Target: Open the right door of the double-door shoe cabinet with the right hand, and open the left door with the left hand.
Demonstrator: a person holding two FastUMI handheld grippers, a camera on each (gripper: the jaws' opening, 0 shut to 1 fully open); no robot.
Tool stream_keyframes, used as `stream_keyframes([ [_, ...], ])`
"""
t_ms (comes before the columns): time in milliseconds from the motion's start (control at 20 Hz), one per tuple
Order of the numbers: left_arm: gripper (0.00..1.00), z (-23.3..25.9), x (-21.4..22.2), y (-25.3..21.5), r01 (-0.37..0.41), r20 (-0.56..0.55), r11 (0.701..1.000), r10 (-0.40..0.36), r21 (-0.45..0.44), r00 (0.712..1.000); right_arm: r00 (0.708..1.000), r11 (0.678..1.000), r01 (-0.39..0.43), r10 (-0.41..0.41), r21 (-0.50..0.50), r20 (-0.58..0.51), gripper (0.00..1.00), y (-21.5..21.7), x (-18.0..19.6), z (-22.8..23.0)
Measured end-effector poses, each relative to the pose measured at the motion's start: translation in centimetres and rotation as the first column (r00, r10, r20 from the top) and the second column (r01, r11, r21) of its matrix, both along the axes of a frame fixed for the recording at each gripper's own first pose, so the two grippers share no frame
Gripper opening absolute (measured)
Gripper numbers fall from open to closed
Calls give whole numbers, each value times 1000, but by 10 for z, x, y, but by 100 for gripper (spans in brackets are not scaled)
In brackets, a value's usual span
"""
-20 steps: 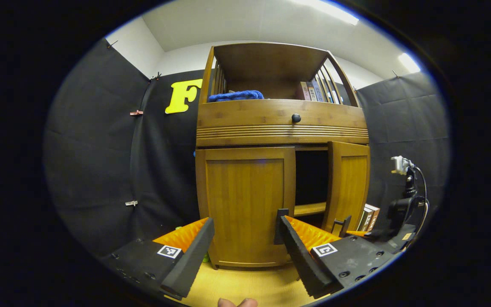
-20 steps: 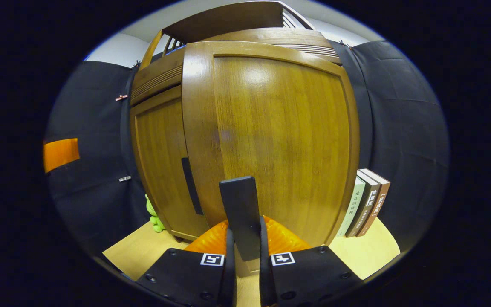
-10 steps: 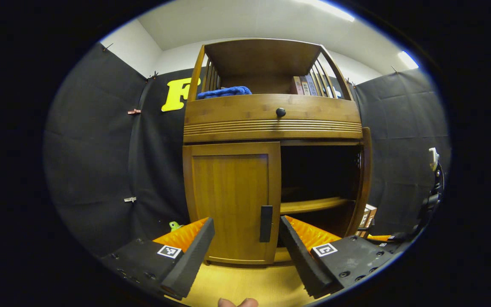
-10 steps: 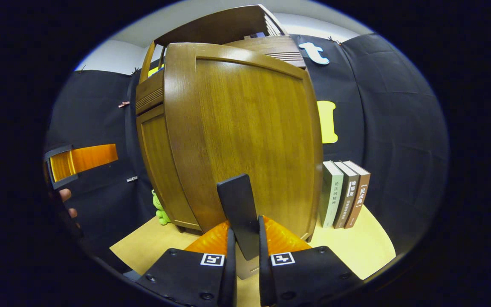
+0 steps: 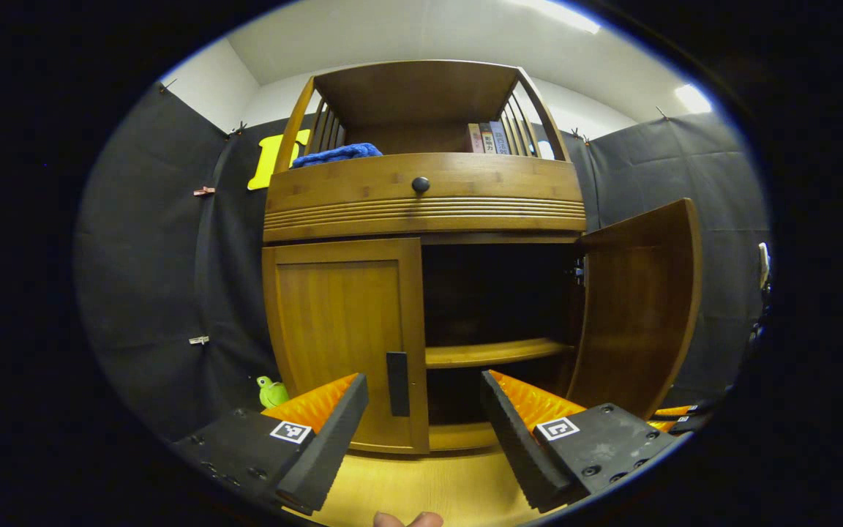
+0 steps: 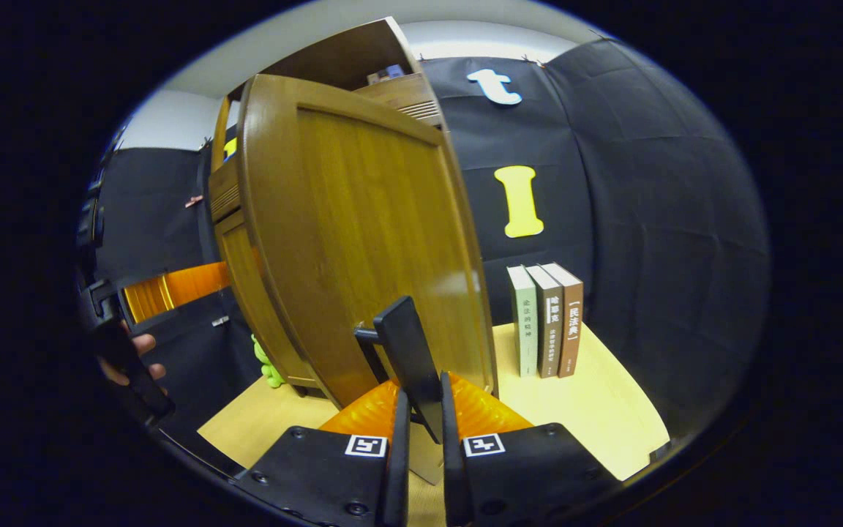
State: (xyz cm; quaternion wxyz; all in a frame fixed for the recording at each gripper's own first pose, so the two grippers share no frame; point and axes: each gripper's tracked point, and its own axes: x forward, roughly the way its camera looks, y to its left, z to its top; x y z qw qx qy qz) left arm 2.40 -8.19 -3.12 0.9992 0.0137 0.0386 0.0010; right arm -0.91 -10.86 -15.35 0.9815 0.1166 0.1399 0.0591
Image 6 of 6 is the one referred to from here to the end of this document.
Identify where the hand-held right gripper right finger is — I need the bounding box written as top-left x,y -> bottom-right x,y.
440,372 -> 623,527

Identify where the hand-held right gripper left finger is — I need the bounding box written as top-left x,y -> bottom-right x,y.
235,377 -> 411,527

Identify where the wooden door of cabinet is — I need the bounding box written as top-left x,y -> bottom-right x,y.
215,211 -> 320,389
237,73 -> 499,485

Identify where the wooden double-door shoe cabinet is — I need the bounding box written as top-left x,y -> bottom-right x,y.
206,16 -> 446,396

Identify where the green frog toy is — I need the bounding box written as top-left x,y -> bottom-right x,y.
250,334 -> 287,389

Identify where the light green book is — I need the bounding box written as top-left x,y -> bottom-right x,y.
507,265 -> 539,378

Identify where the dark grey book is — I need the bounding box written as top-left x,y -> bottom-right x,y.
525,264 -> 564,379

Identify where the brown book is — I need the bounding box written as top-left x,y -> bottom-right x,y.
541,262 -> 584,378

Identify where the black backdrop cloth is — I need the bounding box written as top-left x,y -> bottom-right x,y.
89,38 -> 772,469

